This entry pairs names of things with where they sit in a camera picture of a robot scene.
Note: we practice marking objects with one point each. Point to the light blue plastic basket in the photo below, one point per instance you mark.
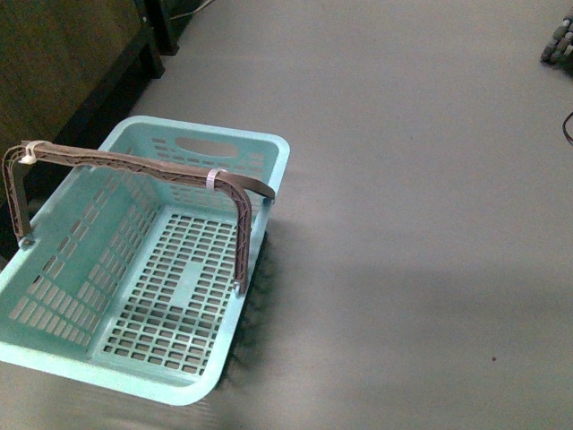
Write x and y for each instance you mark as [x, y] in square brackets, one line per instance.
[128, 282]

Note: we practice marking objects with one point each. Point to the brown plastic basket handle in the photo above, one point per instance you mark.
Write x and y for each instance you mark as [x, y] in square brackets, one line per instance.
[232, 185]

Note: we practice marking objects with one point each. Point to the white zip tie right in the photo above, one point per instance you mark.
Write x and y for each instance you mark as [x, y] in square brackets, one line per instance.
[211, 178]

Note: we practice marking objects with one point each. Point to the white zip tie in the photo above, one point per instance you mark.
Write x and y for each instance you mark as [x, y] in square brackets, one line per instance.
[29, 156]
[211, 178]

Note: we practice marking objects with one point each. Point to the dark wooden shelf cabinet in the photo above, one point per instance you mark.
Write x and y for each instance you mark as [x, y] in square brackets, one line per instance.
[71, 69]

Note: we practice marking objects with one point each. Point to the white zip tie left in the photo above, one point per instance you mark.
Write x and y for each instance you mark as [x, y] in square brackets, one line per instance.
[29, 156]

